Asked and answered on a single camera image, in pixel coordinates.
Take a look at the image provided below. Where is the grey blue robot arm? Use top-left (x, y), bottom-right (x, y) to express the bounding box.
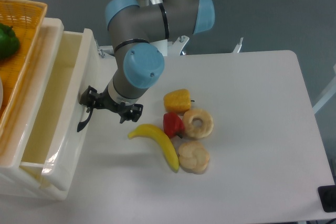
top-left (80, 0), bottom-right (215, 122)

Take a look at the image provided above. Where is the ring shaped bagel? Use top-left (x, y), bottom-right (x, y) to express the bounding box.
top-left (182, 109), bottom-right (214, 139)

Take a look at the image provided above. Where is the orange woven basket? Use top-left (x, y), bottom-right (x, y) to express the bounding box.
top-left (1, 0), bottom-right (48, 134)

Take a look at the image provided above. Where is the yellow banana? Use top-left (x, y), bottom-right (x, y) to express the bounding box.
top-left (128, 124), bottom-right (180, 172)

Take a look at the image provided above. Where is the knotted bread roll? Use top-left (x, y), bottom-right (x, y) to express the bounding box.
top-left (178, 141), bottom-right (210, 174)

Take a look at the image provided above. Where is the yellow bell pepper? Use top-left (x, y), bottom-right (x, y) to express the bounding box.
top-left (163, 89), bottom-right (192, 113)

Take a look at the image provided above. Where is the red bell pepper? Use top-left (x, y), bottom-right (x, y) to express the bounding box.
top-left (163, 112), bottom-right (185, 138)

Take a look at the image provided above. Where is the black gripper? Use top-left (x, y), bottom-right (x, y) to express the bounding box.
top-left (79, 86), bottom-right (143, 124)

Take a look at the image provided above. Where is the black device at table edge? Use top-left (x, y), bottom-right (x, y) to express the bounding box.
top-left (318, 185), bottom-right (336, 212)

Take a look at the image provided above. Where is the white drawer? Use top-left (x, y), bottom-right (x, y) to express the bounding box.
top-left (21, 29), bottom-right (99, 191)

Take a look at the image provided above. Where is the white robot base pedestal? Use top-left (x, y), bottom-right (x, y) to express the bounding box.
top-left (95, 36), bottom-right (190, 58)

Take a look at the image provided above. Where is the green bell pepper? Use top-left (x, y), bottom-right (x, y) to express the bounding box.
top-left (1, 23), bottom-right (20, 60)

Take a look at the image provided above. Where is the white drawer cabinet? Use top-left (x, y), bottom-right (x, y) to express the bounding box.
top-left (1, 18), bottom-right (64, 199)

